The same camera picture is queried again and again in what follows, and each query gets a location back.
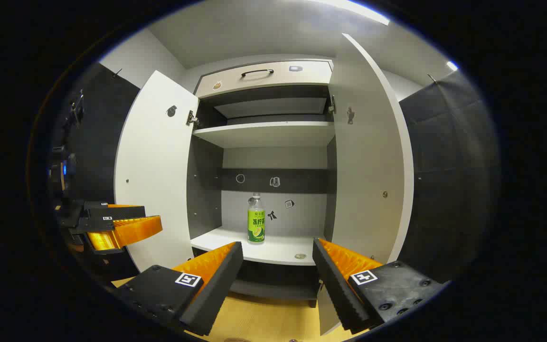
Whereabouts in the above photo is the green label plastic bottle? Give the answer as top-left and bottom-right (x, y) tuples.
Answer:
(247, 192), (266, 245)

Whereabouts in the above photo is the black backdrop cloth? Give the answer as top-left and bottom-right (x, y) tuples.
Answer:
(48, 62), (500, 285)

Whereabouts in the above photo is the long ceiling light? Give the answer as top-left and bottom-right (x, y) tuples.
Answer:
(316, 0), (390, 26)

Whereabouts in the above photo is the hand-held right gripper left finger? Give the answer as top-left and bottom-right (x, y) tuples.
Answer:
(114, 241), (244, 336)

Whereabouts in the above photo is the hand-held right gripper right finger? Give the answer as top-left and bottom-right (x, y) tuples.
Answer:
(312, 237), (447, 335)

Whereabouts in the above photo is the white cabinet door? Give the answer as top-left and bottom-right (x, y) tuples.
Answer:
(318, 33), (415, 335)
(113, 70), (200, 272)

